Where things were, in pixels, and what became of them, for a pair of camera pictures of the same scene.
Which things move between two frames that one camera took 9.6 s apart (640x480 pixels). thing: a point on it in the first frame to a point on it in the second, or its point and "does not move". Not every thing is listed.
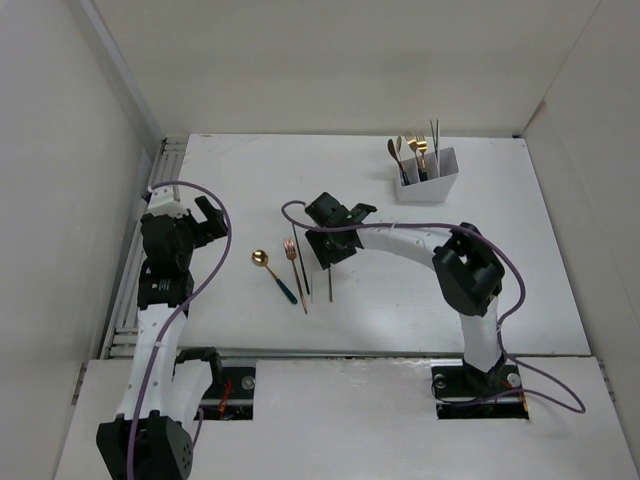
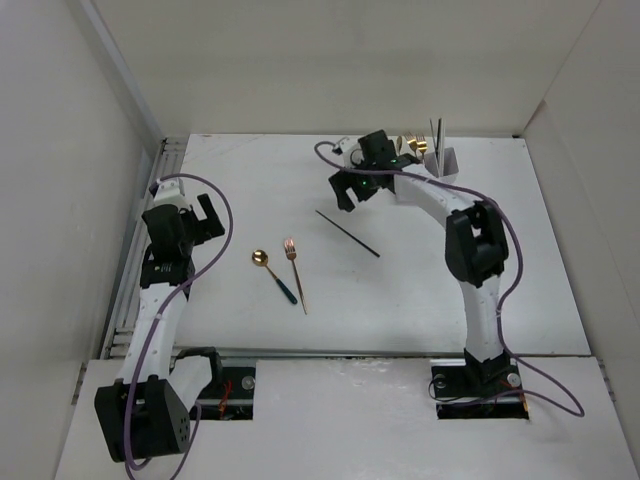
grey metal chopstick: x=330 y=288 to x=435 y=145
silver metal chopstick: x=434 y=139 does not move
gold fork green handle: x=413 y=145 does not move
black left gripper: x=210 y=229 does not move
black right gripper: x=326 y=256 to x=340 y=182
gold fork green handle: x=422 y=146 does not move
